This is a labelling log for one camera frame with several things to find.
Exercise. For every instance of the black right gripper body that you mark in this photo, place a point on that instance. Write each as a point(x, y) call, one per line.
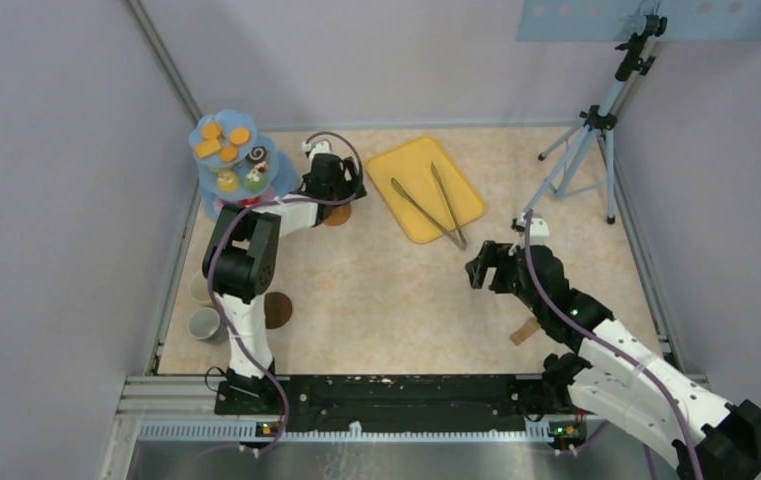
point(507, 279)

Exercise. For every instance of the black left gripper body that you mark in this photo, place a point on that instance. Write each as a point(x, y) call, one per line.
point(349, 189)

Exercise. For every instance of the light brown round coaster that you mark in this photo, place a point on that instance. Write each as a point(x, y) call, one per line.
point(339, 215)

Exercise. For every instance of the green cream puff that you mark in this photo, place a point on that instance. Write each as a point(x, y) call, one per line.
point(255, 181)

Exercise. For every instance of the chocolate swirl roll cake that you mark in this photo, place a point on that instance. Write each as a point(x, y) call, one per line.
point(257, 155)

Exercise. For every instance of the yellow serving tray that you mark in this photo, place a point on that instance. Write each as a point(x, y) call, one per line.
point(427, 172)

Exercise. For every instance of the round orange biscuit top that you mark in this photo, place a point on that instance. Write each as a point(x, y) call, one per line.
point(240, 136)

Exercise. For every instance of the round orange biscuit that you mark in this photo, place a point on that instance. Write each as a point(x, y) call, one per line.
point(211, 131)
point(229, 153)
point(240, 136)

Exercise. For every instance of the yellow cream puff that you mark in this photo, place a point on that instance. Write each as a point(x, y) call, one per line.
point(227, 181)

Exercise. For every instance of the square orange biscuit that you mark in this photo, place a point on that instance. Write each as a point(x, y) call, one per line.
point(207, 148)

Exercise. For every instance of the dark brown round coaster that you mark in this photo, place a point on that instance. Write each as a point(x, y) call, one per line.
point(278, 310)

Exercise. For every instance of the yellow handled cream mug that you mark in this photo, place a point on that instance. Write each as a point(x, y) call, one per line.
point(198, 290)

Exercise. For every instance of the grey handled mug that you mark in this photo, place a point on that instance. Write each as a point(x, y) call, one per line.
point(205, 325)

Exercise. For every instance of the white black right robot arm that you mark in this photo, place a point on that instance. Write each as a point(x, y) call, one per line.
point(610, 373)

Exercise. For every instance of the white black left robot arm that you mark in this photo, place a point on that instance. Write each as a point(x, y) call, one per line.
point(242, 257)

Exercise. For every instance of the small wooden block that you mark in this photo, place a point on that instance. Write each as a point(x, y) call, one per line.
point(530, 327)

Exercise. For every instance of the blue three-tier cake stand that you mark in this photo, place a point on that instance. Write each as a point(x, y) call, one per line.
point(281, 173)

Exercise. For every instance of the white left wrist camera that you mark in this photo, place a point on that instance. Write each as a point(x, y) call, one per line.
point(313, 148)

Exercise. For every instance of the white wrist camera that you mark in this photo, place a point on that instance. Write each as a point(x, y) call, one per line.
point(313, 148)
point(532, 230)

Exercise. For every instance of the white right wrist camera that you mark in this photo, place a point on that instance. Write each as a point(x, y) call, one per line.
point(532, 230)

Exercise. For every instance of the blue camera tripod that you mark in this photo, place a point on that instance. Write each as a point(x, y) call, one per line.
point(596, 125)

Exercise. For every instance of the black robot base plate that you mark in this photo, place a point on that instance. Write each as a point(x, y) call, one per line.
point(398, 403)

